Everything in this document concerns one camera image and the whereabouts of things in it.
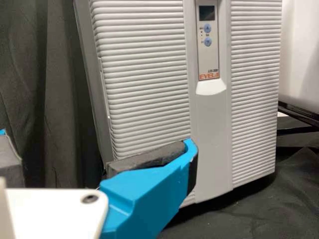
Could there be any white incubator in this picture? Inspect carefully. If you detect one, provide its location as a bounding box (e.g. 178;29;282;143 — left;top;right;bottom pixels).
72;0;116;165

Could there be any black platform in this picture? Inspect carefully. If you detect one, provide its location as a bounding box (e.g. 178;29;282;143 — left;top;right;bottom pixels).
275;101;319;150

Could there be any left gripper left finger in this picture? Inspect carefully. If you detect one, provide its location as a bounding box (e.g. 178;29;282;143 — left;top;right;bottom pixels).
0;127;26;188

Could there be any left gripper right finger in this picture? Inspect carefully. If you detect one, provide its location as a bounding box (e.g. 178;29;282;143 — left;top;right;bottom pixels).
99;138;200;239

